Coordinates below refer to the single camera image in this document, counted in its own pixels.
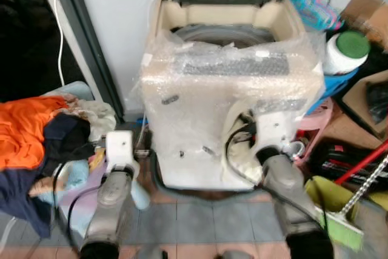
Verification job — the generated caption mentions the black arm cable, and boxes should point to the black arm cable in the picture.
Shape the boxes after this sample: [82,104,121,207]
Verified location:
[51,158,105,255]
[225,122,329,237]

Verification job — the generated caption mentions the orange garment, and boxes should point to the orange garment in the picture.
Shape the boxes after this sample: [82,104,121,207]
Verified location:
[0,96,69,172]

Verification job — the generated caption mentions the brown cardboard box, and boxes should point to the brown cardboard box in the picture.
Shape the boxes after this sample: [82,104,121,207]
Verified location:
[341,0,388,51]

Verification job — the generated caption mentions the pale blue cloth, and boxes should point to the pale blue cloth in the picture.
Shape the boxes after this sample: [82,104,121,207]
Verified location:
[29,161,150,237]

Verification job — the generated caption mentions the navy blue garment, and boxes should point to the navy blue garment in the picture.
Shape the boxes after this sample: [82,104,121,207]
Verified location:
[0,113,93,239]

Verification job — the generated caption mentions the red broom handle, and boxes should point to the red broom handle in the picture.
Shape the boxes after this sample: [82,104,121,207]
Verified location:
[333,140,388,186]

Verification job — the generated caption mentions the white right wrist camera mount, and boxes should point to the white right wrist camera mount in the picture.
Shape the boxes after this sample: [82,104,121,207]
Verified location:
[257,112,296,151]

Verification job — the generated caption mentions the bundle of colourful hangers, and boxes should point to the bundle of colourful hangers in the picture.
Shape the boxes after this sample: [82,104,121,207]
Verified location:
[287,0,344,33]

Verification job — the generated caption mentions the yellow-green dustpan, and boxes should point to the yellow-green dustpan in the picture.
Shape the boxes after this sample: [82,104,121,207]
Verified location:
[303,175,388,218]

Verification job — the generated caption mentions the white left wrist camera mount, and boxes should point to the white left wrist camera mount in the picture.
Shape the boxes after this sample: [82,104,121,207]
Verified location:
[105,130,136,173]

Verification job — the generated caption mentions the blue plastic container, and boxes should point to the blue plastic container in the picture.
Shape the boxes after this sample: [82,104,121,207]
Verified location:
[306,67,360,115]

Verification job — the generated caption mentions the green brush with metal handle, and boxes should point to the green brush with metal handle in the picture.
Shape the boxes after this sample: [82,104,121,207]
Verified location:
[315,156,388,253]

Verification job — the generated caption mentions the beige plastic-wrapped top-load washer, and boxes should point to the beige plastic-wrapped top-load washer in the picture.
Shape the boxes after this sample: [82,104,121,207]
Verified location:
[140,0,326,192]

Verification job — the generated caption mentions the white wall cable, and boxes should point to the white wall cable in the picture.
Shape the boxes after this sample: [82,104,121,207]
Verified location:
[52,0,67,87]

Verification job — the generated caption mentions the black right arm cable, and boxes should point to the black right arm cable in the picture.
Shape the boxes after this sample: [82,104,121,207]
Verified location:
[225,122,329,237]

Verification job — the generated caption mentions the off-white crumpled garment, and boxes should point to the off-white crumpled garment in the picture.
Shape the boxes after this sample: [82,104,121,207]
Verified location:
[65,97,117,143]

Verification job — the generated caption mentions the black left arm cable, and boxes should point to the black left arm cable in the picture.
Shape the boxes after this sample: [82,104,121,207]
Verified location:
[51,158,105,255]

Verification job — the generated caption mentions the cream cloth garment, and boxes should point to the cream cloth garment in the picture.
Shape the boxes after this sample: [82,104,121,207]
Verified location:
[221,103,269,188]

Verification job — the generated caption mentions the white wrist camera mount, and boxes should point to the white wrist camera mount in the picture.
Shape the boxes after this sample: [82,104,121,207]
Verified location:
[105,130,136,173]
[257,112,296,151]

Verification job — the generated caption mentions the open cardboard box dark contents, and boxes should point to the open cardboard box dark contents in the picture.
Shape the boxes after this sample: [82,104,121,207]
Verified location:
[338,70,388,140]

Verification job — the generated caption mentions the dark grey door frame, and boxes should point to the dark grey door frame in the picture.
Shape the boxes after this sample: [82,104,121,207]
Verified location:
[57,0,125,121]

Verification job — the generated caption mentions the white jar with green lid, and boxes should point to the white jar with green lid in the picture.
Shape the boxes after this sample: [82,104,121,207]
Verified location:
[323,30,371,77]

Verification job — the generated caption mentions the pink plastic basin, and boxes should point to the pink plastic basin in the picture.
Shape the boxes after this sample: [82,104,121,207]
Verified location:
[296,98,335,164]

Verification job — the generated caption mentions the black and red case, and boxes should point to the black and red case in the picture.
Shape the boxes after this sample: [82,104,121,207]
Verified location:
[309,143,388,182]

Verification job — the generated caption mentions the shiny metal cup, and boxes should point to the shiny metal cup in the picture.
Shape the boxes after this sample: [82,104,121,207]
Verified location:
[285,140,307,160]

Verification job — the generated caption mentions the light blue laundry basket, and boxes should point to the light blue laundry basket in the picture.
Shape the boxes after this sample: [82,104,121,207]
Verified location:
[42,81,95,103]

